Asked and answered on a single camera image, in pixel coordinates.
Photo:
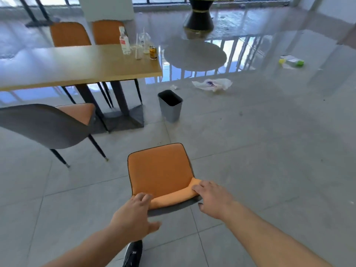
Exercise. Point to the person's right hand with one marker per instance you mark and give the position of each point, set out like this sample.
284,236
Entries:
215,198

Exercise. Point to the person's left hand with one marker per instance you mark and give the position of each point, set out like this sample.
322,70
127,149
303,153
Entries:
130,216

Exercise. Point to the person's right thumb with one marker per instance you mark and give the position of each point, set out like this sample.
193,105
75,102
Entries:
202,206

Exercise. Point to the person's left thumb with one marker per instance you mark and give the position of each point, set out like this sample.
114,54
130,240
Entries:
154,227

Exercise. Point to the orange chair with black piping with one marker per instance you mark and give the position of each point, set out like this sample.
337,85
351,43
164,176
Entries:
160,169

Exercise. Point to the person's right forearm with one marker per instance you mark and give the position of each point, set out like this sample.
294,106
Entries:
264,241

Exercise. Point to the person's left forearm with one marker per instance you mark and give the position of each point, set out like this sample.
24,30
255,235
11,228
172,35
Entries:
89,251

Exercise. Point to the person's black shoe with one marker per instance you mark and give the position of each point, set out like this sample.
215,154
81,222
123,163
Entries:
133,254

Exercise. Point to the grey trash bin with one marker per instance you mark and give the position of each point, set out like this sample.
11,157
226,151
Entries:
170,109

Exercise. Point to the white plastic bag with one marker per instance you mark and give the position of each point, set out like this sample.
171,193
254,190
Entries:
214,84

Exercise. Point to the crumpled white tissue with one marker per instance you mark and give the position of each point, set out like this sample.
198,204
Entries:
174,87

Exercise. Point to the grey chair with orange seat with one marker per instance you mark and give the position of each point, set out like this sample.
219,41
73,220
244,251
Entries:
41,125

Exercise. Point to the yellow drink can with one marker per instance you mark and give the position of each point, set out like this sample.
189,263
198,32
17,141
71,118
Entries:
153,52

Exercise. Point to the small yellow ball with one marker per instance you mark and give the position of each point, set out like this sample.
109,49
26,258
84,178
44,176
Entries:
282,61

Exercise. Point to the clear plastic cup with straw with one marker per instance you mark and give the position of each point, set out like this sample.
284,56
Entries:
137,51

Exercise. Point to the clear plastic wrapper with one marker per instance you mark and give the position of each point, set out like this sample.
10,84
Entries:
290,60

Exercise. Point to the small green ball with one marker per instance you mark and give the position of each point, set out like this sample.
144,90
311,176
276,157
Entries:
299,63

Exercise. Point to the clear plastic cup in bag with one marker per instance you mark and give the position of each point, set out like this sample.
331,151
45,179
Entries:
145,41

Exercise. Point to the white bottle with red label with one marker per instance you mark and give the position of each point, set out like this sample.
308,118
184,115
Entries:
125,43

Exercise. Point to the wooden table with black legs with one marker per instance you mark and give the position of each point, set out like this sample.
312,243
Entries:
69,63

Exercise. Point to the orange upholstered chair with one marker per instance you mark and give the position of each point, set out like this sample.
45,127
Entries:
69,34
107,31

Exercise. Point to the black metal table base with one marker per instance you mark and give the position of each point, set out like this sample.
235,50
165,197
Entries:
39,22

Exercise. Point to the round table with black pedestal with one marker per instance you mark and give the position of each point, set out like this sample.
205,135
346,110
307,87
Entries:
199,18

